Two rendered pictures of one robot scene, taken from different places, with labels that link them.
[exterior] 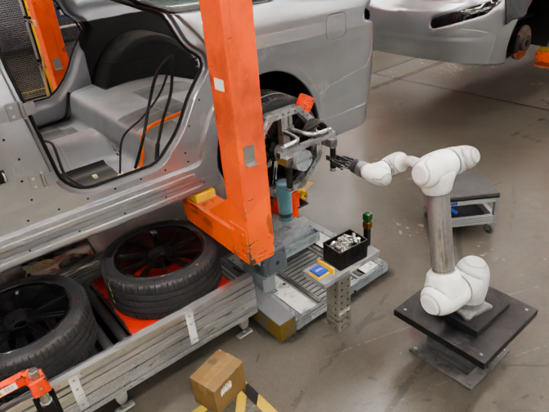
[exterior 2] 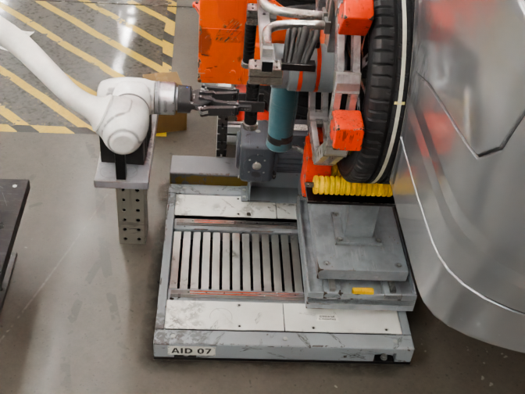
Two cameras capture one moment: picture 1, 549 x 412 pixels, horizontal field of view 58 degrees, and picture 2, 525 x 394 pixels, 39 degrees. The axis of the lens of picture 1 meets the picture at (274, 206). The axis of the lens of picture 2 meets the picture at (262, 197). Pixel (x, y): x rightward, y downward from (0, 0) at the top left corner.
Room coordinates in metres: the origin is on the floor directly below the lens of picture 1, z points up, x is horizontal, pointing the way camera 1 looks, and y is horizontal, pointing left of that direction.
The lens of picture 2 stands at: (3.61, -1.83, 1.93)
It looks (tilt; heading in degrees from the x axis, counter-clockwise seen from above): 39 degrees down; 121
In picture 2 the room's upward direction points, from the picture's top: 6 degrees clockwise
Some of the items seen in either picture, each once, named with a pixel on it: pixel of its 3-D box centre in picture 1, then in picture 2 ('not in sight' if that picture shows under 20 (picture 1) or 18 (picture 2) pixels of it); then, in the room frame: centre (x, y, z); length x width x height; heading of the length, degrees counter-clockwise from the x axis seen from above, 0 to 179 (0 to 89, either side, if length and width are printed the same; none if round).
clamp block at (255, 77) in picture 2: (328, 141); (265, 71); (2.69, -0.35, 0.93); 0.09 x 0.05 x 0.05; 37
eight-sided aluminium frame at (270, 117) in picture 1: (285, 152); (331, 68); (2.75, -0.09, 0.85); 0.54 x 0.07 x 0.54; 127
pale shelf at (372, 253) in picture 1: (341, 262); (128, 145); (2.16, -0.34, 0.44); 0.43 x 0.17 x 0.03; 127
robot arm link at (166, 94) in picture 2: (362, 169); (166, 98); (2.48, -0.51, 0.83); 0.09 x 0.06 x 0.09; 127
